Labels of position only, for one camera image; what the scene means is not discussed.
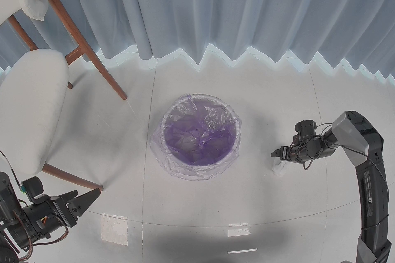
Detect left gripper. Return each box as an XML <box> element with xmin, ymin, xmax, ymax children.
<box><xmin>17</xmin><ymin>188</ymin><xmax>101</xmax><ymax>249</ymax></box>

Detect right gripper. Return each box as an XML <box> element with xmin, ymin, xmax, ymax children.
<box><xmin>271</xmin><ymin>145</ymin><xmax>307</xmax><ymax>164</ymax></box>

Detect purple plastic bag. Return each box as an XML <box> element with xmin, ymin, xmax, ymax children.
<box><xmin>150</xmin><ymin>93</ymin><xmax>243</xmax><ymax>181</ymax></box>

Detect white trash bin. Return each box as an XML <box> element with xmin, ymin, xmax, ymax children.
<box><xmin>162</xmin><ymin>95</ymin><xmax>242</xmax><ymax>165</ymax></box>

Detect crumpled white paper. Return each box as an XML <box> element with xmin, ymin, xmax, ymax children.
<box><xmin>273</xmin><ymin>161</ymin><xmax>286</xmax><ymax>178</ymax></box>

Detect white cushioned wooden chair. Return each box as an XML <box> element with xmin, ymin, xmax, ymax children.
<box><xmin>0</xmin><ymin>0</ymin><xmax>128</xmax><ymax>192</ymax></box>

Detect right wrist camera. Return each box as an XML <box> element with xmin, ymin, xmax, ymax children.
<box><xmin>295</xmin><ymin>120</ymin><xmax>318</xmax><ymax>142</ymax></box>

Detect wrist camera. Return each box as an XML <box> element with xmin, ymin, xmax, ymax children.
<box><xmin>295</xmin><ymin>120</ymin><xmax>318</xmax><ymax>142</ymax></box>
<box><xmin>20</xmin><ymin>176</ymin><xmax>50</xmax><ymax>205</ymax></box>

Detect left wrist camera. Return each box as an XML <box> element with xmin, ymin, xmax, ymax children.
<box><xmin>20</xmin><ymin>176</ymin><xmax>50</xmax><ymax>205</ymax></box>

